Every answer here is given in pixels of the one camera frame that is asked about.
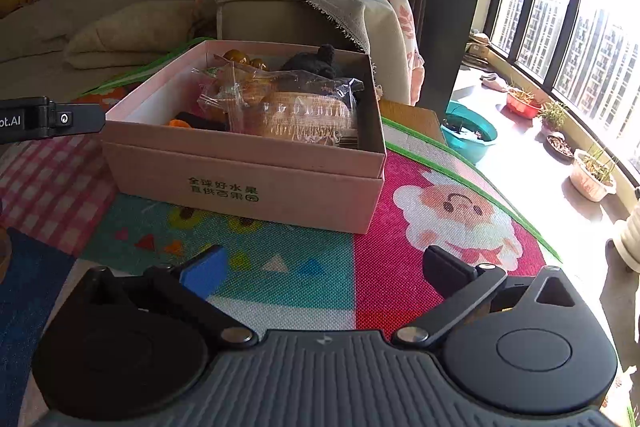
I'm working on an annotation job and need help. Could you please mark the black plush toy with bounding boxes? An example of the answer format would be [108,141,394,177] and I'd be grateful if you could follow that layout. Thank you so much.
[280,44,337,80]

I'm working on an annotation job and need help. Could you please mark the beige slipper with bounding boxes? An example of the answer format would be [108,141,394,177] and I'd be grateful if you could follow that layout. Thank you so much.
[480,74,508,94]

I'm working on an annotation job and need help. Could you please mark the pink cardboard box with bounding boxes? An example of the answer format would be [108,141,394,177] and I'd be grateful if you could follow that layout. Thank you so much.
[100,38,388,235]

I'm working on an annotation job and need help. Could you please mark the black foam cylinder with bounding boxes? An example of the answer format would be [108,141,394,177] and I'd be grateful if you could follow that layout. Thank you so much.
[175,111,231,132]

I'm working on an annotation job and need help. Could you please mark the clear bag of bread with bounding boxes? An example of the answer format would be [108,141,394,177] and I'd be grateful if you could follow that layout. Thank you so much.
[197,62,366,148]

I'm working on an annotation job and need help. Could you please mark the white ribbed pot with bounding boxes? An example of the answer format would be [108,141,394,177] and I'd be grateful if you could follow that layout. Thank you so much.
[612,202,640,273]

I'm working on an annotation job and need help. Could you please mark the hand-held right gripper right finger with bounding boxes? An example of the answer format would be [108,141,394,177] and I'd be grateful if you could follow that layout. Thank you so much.
[391,246,581,350]

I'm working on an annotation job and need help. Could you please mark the dark shallow plant bowl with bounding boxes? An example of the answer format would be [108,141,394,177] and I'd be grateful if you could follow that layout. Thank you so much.
[545,134,576,162]

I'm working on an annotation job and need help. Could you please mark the pack of brown round fruits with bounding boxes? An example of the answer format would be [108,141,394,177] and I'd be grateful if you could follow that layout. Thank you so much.
[210,48,271,72]

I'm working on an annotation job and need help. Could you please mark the red plant pot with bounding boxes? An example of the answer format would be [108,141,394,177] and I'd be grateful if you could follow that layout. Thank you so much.
[506,87,543,119]

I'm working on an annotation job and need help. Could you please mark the beige folded blanket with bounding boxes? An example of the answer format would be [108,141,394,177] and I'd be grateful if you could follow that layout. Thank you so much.
[64,0,201,70]

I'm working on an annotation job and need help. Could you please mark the colourful cartoon play mat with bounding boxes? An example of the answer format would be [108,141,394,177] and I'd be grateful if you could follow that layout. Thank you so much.
[0,37,563,427]

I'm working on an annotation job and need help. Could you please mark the small green potted plant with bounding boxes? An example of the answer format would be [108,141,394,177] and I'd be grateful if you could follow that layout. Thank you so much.
[539,101,568,135]

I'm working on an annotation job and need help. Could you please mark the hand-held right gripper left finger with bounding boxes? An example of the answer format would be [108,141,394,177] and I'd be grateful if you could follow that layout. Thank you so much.
[87,244,258,350]

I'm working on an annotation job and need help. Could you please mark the teal plastic basin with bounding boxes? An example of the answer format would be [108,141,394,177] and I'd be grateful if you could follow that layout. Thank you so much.
[440,101,499,164]

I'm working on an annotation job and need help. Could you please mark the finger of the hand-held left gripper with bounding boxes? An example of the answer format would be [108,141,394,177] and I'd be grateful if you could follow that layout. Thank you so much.
[48,103,107,136]

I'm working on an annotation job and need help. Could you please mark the white pink plant pot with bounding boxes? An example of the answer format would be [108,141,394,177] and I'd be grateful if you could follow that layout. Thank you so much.
[570,147,617,202]

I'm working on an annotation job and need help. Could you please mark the beige sofa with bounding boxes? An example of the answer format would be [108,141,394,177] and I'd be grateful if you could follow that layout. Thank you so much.
[0,0,381,108]

